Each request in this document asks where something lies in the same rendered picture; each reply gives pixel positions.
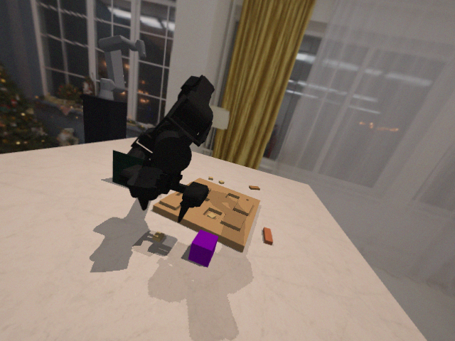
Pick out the orange-red rectangular block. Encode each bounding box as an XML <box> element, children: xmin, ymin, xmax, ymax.
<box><xmin>263</xmin><ymin>227</ymin><xmax>273</xmax><ymax>245</ymax></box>

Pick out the purple cube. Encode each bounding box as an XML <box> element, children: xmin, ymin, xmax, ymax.
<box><xmin>188</xmin><ymin>229</ymin><xmax>218</xmax><ymax>267</ymax></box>

